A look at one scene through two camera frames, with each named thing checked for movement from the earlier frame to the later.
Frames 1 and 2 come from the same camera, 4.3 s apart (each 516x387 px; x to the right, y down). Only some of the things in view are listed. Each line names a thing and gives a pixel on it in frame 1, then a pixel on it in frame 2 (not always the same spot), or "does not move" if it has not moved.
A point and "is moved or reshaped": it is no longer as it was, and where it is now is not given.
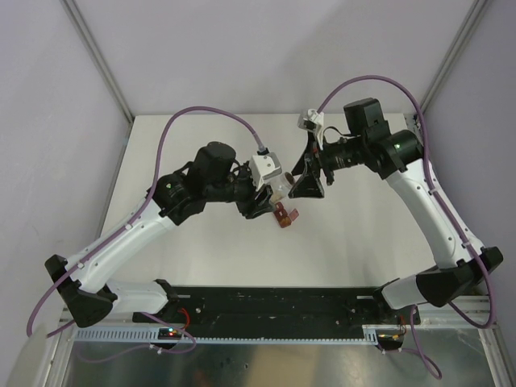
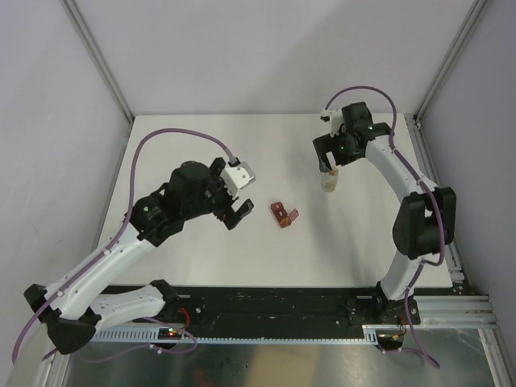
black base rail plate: x=275 y=311 does not move
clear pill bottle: x=280 y=187 is moved or reshaped
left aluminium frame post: x=102 y=64 does not move
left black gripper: x=264 y=205 -> x=226 y=213
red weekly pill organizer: x=281 y=214 does not move
